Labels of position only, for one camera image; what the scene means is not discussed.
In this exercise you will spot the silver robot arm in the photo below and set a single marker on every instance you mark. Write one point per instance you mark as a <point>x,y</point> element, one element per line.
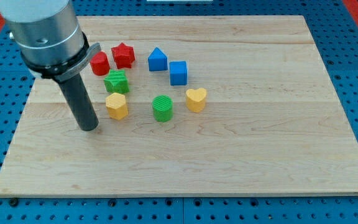
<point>50,38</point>

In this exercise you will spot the green star block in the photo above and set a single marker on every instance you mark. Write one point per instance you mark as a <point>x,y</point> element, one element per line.
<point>116,82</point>

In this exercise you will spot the red star block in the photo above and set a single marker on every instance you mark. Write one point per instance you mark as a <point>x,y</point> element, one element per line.
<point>123,55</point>

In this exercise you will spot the light wooden board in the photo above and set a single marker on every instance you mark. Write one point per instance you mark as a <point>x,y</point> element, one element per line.
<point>273,125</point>

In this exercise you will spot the green cylinder block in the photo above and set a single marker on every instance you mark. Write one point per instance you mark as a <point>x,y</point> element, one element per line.
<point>162,108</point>

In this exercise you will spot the yellow heart block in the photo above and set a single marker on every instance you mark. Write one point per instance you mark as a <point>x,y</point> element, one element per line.
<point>196,99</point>

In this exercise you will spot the blue cube block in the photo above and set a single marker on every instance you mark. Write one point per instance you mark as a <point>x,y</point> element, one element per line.
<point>178,73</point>

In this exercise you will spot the blue triangle block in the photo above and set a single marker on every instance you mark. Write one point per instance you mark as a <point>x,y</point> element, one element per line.
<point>157,60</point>

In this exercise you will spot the yellow hexagon block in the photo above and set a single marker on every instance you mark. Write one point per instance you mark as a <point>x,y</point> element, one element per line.
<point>116,106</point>

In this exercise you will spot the red cylinder block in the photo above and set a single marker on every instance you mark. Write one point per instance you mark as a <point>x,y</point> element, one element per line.
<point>100,64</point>

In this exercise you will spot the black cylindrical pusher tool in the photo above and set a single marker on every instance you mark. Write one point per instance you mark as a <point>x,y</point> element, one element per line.
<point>79,102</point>

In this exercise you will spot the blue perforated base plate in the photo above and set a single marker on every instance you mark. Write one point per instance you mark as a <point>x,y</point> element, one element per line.
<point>334,26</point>

